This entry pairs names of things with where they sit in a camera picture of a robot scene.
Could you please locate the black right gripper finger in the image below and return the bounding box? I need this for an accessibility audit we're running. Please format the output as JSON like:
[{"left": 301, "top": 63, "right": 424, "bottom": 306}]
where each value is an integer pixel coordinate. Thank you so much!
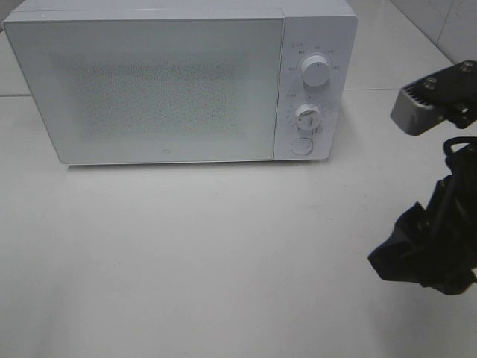
[
  {"left": 368, "top": 203, "right": 443, "bottom": 287},
  {"left": 429, "top": 260, "right": 476, "bottom": 295}
]

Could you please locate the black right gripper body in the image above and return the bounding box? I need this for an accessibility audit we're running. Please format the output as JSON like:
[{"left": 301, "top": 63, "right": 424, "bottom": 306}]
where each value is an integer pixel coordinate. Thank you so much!
[{"left": 427, "top": 141, "right": 476, "bottom": 262}]

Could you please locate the white timer knob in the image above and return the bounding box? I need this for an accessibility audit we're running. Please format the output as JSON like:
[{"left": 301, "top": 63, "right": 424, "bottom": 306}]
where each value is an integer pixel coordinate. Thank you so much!
[{"left": 294, "top": 103, "right": 323, "bottom": 131}]

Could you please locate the white microwave door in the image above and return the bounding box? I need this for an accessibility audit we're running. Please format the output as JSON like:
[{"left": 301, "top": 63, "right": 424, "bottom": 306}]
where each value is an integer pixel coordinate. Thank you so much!
[{"left": 6, "top": 19, "right": 282, "bottom": 165}]

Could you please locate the upper white power knob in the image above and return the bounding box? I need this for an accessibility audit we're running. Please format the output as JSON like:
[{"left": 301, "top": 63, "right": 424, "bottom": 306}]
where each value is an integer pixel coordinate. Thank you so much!
[{"left": 300, "top": 54, "right": 330, "bottom": 87}]

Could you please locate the white microwave oven body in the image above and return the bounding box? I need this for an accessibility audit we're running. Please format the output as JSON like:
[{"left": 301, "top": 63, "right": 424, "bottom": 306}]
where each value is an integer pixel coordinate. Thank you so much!
[{"left": 3, "top": 1, "right": 358, "bottom": 163}]

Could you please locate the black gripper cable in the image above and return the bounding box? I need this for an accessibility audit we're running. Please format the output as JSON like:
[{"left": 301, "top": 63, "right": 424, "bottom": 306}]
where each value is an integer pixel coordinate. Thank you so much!
[{"left": 441, "top": 136, "right": 477, "bottom": 176}]

